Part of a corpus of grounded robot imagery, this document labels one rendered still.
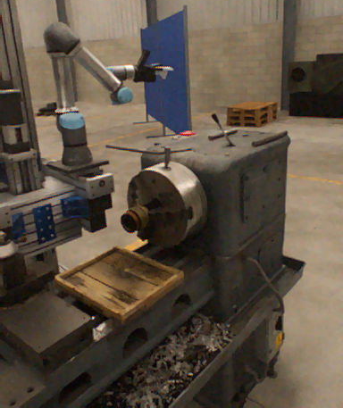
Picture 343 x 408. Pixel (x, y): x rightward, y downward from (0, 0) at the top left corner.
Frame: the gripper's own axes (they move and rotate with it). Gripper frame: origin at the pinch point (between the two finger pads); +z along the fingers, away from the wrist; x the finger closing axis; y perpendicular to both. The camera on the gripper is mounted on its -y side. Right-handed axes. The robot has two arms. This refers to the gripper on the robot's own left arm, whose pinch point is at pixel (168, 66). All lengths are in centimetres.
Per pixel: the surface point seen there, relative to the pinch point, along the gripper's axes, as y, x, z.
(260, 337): 114, 90, 10
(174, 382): 85, 117, -47
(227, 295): 77, 94, -13
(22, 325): 46, 113, -89
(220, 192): 33, 87, -15
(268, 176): 38, 74, 17
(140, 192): 32, 76, -43
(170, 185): 28, 84, -34
